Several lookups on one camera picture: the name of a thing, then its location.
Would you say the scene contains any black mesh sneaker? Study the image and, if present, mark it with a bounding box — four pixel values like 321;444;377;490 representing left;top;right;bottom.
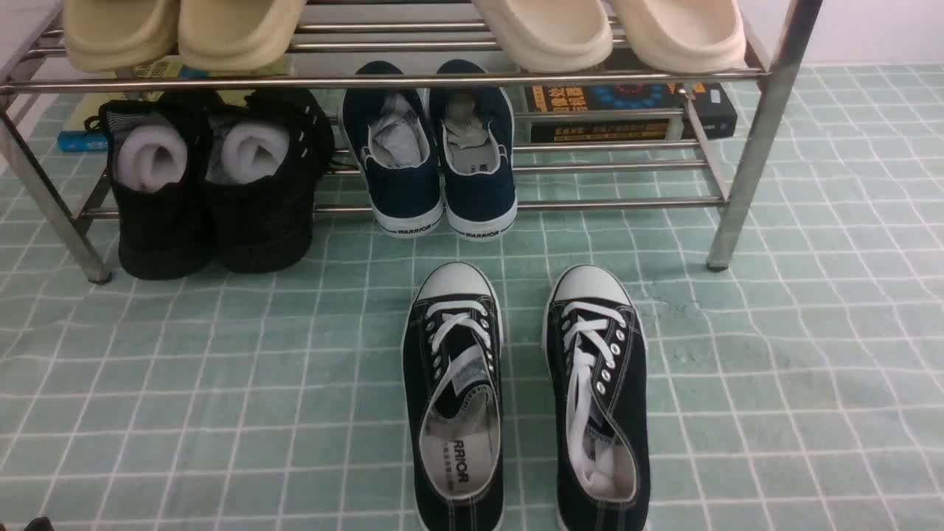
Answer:
200;88;335;274
85;90;219;281

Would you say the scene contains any steel shoe rack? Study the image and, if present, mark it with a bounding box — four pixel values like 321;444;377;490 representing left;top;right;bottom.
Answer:
2;1;822;285

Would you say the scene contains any left black canvas sneaker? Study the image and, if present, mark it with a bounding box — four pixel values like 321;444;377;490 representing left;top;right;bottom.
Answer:
401;261;504;530

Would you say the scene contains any black canvas sneaker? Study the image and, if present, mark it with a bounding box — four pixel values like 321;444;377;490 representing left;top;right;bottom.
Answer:
543;263;651;530
401;261;504;530

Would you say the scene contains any right black canvas sneaker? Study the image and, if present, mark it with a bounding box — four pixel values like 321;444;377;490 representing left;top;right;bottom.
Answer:
543;263;651;530

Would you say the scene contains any right navy slip-on shoe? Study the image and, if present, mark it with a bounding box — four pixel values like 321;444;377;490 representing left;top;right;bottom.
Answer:
425;86;517;241

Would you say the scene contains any navy slip-on shoe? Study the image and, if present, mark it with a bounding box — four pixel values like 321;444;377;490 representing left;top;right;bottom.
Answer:
339;88;445;238
425;86;517;241

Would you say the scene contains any left navy slip-on shoe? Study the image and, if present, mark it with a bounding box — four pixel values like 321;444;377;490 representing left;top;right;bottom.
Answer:
339;88;445;238

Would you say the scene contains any cream slipper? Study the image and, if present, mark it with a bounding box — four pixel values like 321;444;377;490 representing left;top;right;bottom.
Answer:
472;1;613;73
610;1;746;74

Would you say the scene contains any black box orange text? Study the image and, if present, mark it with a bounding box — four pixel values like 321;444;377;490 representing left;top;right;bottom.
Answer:
519;48;738;144

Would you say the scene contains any far right cream slipper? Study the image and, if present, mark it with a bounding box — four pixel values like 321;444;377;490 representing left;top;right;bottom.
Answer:
610;1;746;74

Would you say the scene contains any beige slipper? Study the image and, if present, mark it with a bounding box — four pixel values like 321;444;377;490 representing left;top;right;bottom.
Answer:
178;1;307;72
60;1;180;72

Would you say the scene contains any yellow blue book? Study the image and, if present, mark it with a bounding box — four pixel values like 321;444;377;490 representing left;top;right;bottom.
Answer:
58;55;296;153

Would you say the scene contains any far left beige slipper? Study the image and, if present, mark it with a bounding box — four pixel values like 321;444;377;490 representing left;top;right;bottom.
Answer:
60;1;180;72

